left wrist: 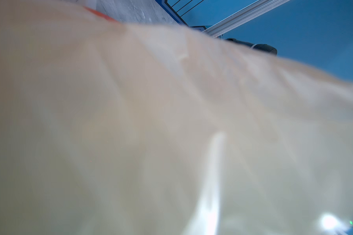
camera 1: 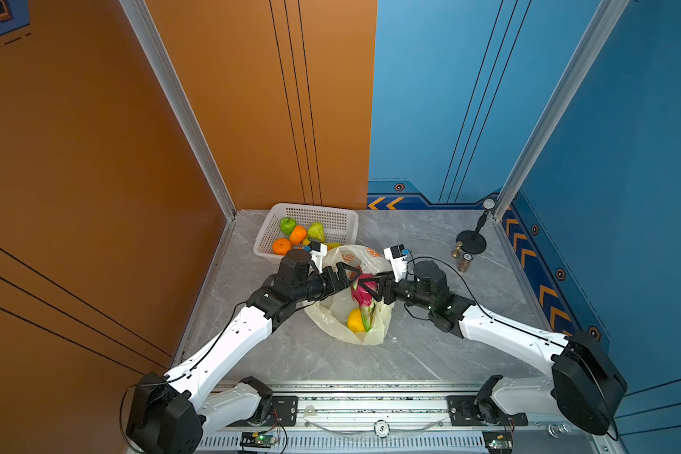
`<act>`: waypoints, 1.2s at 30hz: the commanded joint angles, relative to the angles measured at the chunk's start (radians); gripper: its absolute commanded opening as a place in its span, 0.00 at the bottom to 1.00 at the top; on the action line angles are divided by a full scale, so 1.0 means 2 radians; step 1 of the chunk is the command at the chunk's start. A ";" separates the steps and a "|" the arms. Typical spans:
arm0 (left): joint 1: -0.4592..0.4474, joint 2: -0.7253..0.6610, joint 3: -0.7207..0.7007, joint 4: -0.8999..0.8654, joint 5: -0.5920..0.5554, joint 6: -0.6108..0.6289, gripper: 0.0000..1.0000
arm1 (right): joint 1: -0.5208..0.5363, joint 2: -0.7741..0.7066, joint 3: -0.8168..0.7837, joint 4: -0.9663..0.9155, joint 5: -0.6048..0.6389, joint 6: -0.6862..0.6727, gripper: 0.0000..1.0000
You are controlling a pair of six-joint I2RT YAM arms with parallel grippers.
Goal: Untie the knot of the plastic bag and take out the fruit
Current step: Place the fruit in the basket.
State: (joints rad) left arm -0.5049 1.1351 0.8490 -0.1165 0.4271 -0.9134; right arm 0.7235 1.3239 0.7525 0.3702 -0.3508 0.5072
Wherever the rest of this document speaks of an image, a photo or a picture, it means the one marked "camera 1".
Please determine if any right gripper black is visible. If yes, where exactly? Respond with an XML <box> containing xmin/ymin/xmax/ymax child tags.
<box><xmin>359</xmin><ymin>269</ymin><xmax>436</xmax><ymax>314</ymax></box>

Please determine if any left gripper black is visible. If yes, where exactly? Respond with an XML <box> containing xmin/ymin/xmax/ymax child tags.
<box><xmin>292</xmin><ymin>262</ymin><xmax>361</xmax><ymax>306</ymax></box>

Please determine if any pink dragon fruit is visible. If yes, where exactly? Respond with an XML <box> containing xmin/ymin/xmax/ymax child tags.
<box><xmin>351</xmin><ymin>274</ymin><xmax>378</xmax><ymax>332</ymax></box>

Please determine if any yellowish translucent plastic bag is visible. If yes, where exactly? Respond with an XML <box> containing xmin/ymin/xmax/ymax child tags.
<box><xmin>304</xmin><ymin>245</ymin><xmax>393</xmax><ymax>346</ymax></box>

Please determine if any orange fruit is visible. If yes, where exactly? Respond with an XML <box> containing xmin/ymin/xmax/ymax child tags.
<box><xmin>272</xmin><ymin>238</ymin><xmax>293</xmax><ymax>257</ymax></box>
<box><xmin>289</xmin><ymin>225</ymin><xmax>308</xmax><ymax>245</ymax></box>

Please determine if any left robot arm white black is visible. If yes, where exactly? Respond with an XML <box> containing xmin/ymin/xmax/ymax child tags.
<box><xmin>119</xmin><ymin>250</ymin><xmax>361</xmax><ymax>453</ymax></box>

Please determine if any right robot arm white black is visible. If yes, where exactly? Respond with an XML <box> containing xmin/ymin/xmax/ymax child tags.
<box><xmin>358</xmin><ymin>260</ymin><xmax>628</xmax><ymax>440</ymax></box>

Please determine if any yellow lemon fruit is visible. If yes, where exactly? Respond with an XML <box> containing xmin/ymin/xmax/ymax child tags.
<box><xmin>347</xmin><ymin>308</ymin><xmax>366</xmax><ymax>333</ymax></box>

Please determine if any white perforated plastic basket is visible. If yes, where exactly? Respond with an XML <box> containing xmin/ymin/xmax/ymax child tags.
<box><xmin>253</xmin><ymin>204</ymin><xmax>359</xmax><ymax>261</ymax></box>

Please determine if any brown patterned cylinder can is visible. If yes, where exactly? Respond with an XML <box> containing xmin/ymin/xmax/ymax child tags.
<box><xmin>457</xmin><ymin>253</ymin><xmax>474</xmax><ymax>274</ymax></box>

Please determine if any black round-base lamp stand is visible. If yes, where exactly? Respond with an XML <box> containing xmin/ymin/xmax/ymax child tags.
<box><xmin>456</xmin><ymin>197</ymin><xmax>497</xmax><ymax>255</ymax></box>

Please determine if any left green circuit board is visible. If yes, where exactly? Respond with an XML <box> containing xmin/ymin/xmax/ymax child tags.
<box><xmin>238</xmin><ymin>432</ymin><xmax>280</xmax><ymax>453</ymax></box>

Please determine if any right circuit board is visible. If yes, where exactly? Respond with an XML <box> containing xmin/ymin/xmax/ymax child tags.
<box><xmin>482</xmin><ymin>431</ymin><xmax>514</xmax><ymax>454</ymax></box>

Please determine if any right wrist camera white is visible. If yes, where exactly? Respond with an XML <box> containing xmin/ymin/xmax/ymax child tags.
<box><xmin>383</xmin><ymin>244</ymin><xmax>410</xmax><ymax>283</ymax></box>

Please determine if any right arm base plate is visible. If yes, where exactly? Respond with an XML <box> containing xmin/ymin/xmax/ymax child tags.
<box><xmin>446</xmin><ymin>395</ymin><xmax>529</xmax><ymax>427</ymax></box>

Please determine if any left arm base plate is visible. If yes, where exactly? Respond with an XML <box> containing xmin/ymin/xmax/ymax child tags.
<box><xmin>231</xmin><ymin>395</ymin><xmax>299</xmax><ymax>429</ymax></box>

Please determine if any left aluminium corner post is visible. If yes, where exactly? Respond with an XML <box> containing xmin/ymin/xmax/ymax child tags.
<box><xmin>119</xmin><ymin>0</ymin><xmax>236</xmax><ymax>221</ymax></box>

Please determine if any aluminium corner post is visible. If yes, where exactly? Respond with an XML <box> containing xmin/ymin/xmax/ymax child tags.
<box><xmin>119</xmin><ymin>0</ymin><xmax>236</xmax><ymax>221</ymax></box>
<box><xmin>494</xmin><ymin>0</ymin><xmax>629</xmax><ymax>221</ymax></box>

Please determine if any right aluminium corner post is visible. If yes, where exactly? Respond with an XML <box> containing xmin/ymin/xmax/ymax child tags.
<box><xmin>494</xmin><ymin>0</ymin><xmax>629</xmax><ymax>221</ymax></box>

